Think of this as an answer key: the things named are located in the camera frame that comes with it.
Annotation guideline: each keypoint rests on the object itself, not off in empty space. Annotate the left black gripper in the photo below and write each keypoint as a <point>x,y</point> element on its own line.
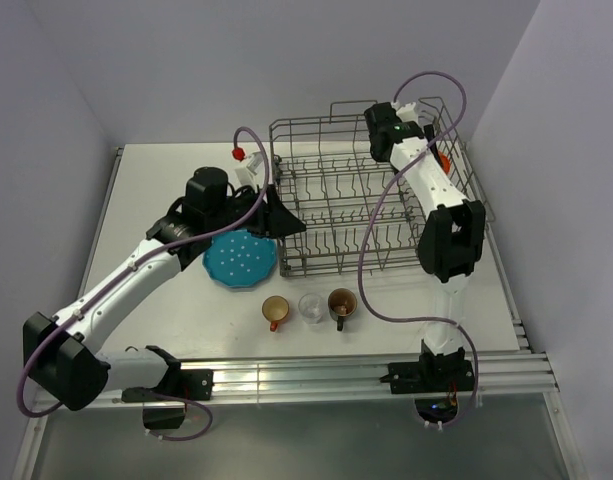
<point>272,219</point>

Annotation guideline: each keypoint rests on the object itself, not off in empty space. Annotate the orange ceramic cup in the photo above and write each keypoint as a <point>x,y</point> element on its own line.
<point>275,310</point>

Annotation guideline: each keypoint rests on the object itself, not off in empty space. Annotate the clear glass tumbler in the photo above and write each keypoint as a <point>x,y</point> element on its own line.
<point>311,308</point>

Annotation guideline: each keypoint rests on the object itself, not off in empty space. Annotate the dark brown mug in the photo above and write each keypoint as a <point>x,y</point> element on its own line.
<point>342,304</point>

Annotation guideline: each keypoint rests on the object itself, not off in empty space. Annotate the orange bowl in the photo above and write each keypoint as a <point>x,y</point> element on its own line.
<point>445,163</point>

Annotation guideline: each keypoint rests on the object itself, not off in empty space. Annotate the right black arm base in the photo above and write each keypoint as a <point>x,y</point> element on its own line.
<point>420,378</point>

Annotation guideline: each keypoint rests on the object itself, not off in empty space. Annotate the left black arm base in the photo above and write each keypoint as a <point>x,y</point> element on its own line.
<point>194,384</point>

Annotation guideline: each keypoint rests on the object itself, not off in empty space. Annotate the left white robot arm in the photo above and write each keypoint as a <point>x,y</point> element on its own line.
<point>61,353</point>

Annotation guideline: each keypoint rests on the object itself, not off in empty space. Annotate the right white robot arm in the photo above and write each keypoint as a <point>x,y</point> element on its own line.
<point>448,249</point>

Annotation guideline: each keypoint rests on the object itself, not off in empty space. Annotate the blue polka dot plate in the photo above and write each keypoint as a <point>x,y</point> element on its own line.
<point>239,260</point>

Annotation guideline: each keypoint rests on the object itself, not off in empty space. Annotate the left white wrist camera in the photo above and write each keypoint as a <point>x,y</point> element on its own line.
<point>249,166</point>

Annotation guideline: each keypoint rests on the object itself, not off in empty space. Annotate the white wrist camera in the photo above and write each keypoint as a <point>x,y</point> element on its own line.
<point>249,166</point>
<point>406,112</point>

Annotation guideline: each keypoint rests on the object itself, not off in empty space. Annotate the grey wire dish rack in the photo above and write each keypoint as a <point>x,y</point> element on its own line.
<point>324,174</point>

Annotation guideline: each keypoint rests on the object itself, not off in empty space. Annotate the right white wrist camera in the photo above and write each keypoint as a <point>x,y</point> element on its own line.
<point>406,112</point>

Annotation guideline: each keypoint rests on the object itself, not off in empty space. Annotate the aluminium mounting rail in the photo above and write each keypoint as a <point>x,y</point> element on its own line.
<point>302,380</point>

